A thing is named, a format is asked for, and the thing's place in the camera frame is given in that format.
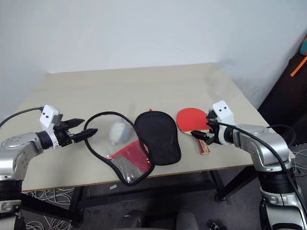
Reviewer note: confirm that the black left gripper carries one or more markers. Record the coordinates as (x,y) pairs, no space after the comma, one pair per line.
(63,136)

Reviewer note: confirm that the white crumpled wad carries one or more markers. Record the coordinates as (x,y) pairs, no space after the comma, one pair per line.
(118,134)

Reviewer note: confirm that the red table tennis paddle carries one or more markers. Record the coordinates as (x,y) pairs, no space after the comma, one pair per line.
(192,119)

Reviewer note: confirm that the orange strip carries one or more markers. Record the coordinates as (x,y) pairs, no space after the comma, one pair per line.
(298,67)

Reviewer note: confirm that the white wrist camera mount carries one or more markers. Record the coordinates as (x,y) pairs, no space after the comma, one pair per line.
(224,112)
(48,115)

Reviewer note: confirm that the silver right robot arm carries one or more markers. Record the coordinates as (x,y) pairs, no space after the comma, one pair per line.
(266,146)

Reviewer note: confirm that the teal round object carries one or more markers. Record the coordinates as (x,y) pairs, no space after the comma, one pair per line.
(304,46)

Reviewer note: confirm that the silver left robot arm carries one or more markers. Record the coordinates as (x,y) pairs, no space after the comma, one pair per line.
(22,146)

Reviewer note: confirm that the white floor sticker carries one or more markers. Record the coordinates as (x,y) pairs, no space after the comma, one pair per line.
(113,187)

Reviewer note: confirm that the black table frame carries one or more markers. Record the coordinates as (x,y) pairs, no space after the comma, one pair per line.
(79,203)

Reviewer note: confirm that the dark cabinet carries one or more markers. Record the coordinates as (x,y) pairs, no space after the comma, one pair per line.
(285,103)

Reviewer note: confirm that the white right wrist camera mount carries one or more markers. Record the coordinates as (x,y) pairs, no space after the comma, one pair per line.
(224,112)

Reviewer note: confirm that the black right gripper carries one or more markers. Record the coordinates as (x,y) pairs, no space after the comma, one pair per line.
(215,134)

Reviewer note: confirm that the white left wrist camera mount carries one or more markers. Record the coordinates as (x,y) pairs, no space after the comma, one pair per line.
(48,115)

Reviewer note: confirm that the black clear paddle case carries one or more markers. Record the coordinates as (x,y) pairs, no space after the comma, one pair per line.
(158,139)

